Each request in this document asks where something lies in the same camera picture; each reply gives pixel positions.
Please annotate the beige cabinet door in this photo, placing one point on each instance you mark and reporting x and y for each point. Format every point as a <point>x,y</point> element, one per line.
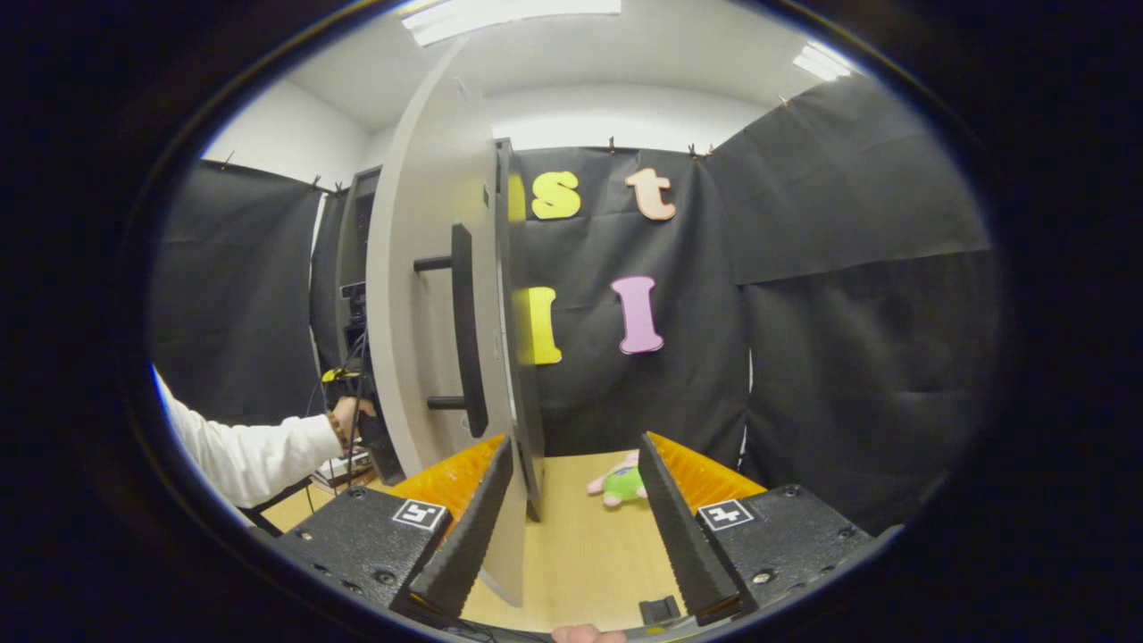
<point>429,179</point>

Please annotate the pink and green plush toy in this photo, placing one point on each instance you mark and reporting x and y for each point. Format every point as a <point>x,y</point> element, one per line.
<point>621,484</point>

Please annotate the long ceiling light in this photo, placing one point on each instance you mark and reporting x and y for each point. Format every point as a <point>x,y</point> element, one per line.
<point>509,16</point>

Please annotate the small ceiling light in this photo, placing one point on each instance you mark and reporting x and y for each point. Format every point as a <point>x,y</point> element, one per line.
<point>823,62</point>

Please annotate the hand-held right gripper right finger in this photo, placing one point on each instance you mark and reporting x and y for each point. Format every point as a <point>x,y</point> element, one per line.
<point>683,536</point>

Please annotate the stack of books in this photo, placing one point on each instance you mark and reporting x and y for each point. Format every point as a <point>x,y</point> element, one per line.
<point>339,469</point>

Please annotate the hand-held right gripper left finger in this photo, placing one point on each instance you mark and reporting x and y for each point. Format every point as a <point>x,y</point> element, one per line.
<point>478,536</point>

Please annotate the black backdrop cloth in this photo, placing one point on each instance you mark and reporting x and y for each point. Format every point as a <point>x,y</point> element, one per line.
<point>848,313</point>

